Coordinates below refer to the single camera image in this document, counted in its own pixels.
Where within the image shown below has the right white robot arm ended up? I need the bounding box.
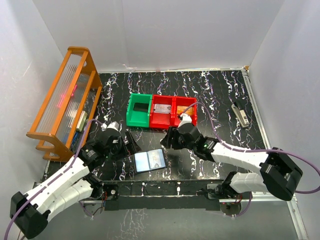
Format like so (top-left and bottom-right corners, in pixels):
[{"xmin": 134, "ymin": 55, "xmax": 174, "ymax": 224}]
[{"xmin": 160, "ymin": 123, "xmax": 303, "ymax": 201}]

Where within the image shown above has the white eraser box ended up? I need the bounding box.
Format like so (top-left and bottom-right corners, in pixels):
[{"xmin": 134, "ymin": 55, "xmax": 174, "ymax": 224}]
[{"xmin": 76, "ymin": 110, "xmax": 88, "ymax": 132}]

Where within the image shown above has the purple cable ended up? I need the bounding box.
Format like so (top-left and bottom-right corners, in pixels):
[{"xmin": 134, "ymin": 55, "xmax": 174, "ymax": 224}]
[
  {"xmin": 176, "ymin": 101, "xmax": 320, "ymax": 218},
  {"xmin": 2, "ymin": 118, "xmax": 107, "ymax": 240}
]

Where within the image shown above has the wooden shelf rack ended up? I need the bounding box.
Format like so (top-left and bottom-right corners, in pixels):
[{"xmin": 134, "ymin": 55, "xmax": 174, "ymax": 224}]
[{"xmin": 26, "ymin": 46, "xmax": 103, "ymax": 162}]

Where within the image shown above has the silver credit card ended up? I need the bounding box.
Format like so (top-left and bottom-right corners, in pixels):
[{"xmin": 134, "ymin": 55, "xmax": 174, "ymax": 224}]
[{"xmin": 153, "ymin": 103, "xmax": 172, "ymax": 114}]

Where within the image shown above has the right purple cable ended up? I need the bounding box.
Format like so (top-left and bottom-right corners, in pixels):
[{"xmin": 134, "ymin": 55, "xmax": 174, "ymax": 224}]
[{"xmin": 176, "ymin": 101, "xmax": 320, "ymax": 218}]

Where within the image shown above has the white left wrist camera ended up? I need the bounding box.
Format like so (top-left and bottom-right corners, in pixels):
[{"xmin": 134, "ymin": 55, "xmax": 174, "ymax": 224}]
[{"xmin": 101, "ymin": 121, "xmax": 120, "ymax": 131}]

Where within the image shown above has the orange credit card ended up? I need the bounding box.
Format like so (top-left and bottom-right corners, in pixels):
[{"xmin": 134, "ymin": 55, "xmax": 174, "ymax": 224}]
[{"xmin": 176, "ymin": 105, "xmax": 195, "ymax": 116}]

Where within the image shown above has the red double plastic bin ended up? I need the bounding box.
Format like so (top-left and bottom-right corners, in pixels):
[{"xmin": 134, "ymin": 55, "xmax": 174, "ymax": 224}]
[{"xmin": 149, "ymin": 95, "xmax": 197, "ymax": 130}]

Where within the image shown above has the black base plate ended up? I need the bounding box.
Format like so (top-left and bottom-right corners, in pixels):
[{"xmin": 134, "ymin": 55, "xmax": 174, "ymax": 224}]
[{"xmin": 74, "ymin": 179, "xmax": 253, "ymax": 212}]

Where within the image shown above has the black silver stapler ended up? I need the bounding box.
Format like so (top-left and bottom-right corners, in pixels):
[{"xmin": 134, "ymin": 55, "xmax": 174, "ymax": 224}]
[{"xmin": 231, "ymin": 100, "xmax": 250, "ymax": 128}]

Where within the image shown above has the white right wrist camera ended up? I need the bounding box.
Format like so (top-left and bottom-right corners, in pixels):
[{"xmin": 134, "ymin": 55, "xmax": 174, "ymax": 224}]
[{"xmin": 178, "ymin": 113, "xmax": 192, "ymax": 128}]

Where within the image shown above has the green plastic bin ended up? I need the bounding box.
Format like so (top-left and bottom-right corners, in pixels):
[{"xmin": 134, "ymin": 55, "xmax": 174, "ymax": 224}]
[{"xmin": 126, "ymin": 93, "xmax": 153, "ymax": 128}]

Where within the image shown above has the dark grey credit card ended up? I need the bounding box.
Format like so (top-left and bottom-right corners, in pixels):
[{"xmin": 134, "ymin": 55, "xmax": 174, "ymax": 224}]
[{"xmin": 133, "ymin": 102, "xmax": 149, "ymax": 113}]

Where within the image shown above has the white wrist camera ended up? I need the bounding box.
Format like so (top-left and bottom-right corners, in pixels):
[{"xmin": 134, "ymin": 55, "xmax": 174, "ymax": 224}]
[
  {"xmin": 178, "ymin": 113, "xmax": 192, "ymax": 128},
  {"xmin": 101, "ymin": 121, "xmax": 120, "ymax": 131}
]

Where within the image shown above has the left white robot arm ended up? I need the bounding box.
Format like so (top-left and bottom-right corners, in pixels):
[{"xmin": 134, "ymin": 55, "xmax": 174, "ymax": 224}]
[{"xmin": 9, "ymin": 127, "xmax": 141, "ymax": 239}]

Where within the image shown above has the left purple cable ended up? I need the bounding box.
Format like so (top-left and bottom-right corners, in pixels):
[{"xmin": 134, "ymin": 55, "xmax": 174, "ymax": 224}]
[{"xmin": 2, "ymin": 118, "xmax": 107, "ymax": 240}]

